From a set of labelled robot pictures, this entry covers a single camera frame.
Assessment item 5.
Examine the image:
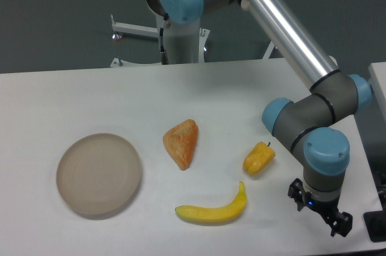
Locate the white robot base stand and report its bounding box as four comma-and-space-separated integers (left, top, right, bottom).
109, 14, 284, 68

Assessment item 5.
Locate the white side table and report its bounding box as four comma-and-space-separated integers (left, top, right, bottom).
369, 62, 386, 112

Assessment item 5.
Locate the yellow banana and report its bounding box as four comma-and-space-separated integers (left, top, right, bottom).
175, 181, 247, 224

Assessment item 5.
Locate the yellow bell pepper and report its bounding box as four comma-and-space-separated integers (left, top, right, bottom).
242, 142, 276, 176

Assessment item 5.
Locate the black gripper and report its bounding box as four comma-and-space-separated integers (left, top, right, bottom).
288, 178, 353, 237

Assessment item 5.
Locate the beige round plate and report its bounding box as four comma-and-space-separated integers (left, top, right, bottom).
56, 133, 142, 219

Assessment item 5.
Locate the black device at right edge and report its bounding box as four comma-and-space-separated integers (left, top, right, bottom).
362, 174, 386, 242

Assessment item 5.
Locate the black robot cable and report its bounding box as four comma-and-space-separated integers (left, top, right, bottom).
159, 13, 169, 65

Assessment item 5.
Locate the orange triangular pastry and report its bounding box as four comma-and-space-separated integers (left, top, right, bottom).
163, 119, 198, 170

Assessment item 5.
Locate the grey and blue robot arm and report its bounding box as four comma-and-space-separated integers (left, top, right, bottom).
147, 0, 372, 236

